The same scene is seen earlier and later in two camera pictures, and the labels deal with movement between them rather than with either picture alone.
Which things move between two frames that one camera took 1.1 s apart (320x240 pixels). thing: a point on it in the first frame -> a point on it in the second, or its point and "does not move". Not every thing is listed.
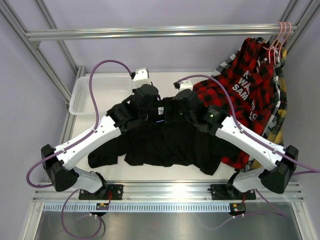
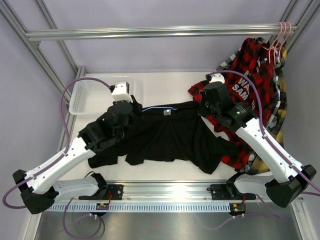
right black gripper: [170, 103] -> [202, 111]
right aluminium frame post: [300, 12] does not move
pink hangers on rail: [274, 48] does not move
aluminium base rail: [171, 191] does not move
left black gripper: [155, 104] -> [137, 110]
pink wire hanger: [270, 47] does not move
